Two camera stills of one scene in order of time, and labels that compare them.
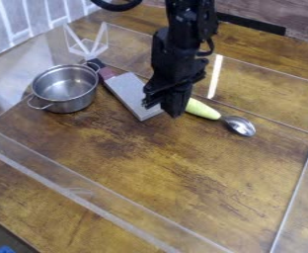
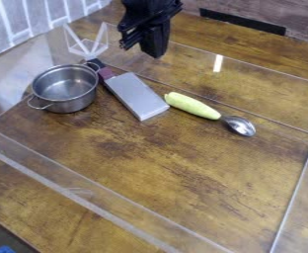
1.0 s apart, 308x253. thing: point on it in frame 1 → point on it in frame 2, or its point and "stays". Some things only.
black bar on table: [252, 24] stays
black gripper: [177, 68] → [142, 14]
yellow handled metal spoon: [238, 125] stays
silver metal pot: [63, 88] stays
